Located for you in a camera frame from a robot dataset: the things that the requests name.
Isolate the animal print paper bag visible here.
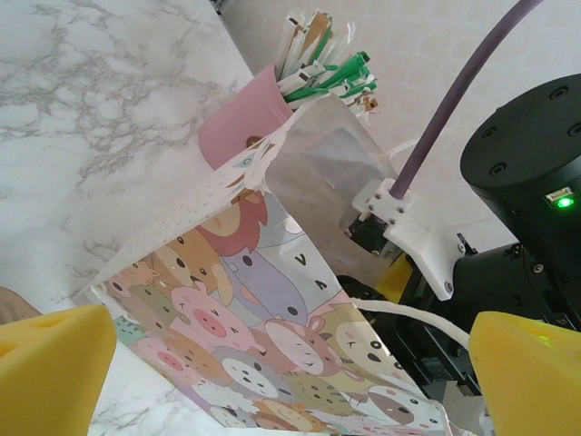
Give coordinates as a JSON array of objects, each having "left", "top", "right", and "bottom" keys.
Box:
[{"left": 85, "top": 93, "right": 476, "bottom": 436}]

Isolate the pink holder cup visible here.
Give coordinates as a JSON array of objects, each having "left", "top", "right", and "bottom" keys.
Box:
[{"left": 198, "top": 63, "right": 296, "bottom": 172}]

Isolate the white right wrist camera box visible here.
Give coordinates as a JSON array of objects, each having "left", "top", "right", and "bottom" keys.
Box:
[{"left": 338, "top": 176, "right": 459, "bottom": 301}]

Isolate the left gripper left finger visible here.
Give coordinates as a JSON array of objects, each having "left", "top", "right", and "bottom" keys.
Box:
[{"left": 0, "top": 303, "right": 118, "bottom": 436}]

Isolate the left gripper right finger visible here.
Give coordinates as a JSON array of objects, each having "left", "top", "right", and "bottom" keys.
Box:
[{"left": 469, "top": 311, "right": 581, "bottom": 436}]

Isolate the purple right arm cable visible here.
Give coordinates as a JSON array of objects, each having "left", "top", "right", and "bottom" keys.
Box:
[{"left": 393, "top": 0, "right": 546, "bottom": 201}]

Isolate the brown pulp cup carrier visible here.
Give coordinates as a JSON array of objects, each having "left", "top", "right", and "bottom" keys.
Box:
[{"left": 0, "top": 284, "right": 41, "bottom": 326}]

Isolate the green white paper sachet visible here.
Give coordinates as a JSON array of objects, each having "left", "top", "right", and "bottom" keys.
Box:
[{"left": 285, "top": 74, "right": 379, "bottom": 104}]

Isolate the kraft brown paper sachet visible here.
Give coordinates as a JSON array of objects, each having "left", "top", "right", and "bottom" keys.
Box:
[{"left": 304, "top": 9, "right": 337, "bottom": 49}]

